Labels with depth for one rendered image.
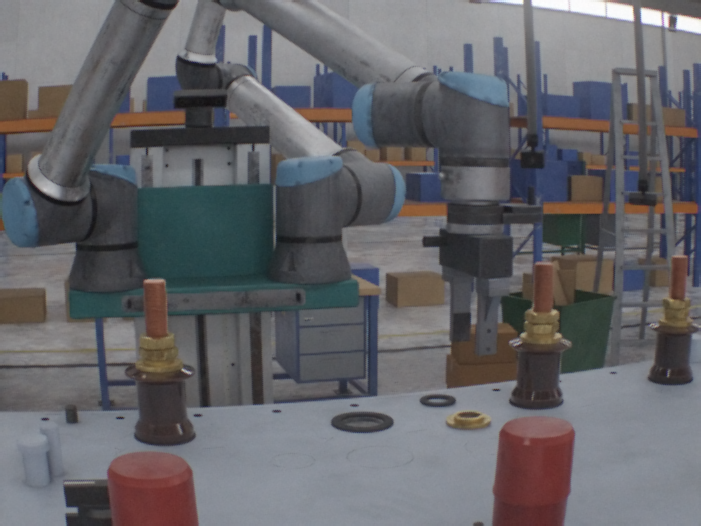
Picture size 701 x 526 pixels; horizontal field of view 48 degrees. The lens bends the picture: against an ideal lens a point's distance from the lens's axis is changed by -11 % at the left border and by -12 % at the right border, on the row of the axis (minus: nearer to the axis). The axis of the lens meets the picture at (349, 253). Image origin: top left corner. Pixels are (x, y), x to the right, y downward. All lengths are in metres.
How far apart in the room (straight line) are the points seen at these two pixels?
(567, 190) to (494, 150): 9.22
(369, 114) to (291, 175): 0.79
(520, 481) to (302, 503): 0.28
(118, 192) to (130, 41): 0.43
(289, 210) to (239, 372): 0.46
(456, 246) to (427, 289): 8.45
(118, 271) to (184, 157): 0.38
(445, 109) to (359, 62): 0.28
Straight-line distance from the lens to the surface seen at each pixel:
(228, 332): 2.17
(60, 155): 1.69
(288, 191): 1.93
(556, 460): 0.73
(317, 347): 5.45
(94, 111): 1.62
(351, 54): 1.36
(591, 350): 5.58
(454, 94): 1.09
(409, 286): 9.50
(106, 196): 1.84
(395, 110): 1.14
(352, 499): 0.93
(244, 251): 2.05
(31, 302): 8.94
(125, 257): 1.88
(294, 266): 1.93
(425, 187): 9.54
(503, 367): 5.18
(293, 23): 1.44
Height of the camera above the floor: 1.73
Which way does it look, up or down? 7 degrees down
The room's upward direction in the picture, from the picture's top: straight up
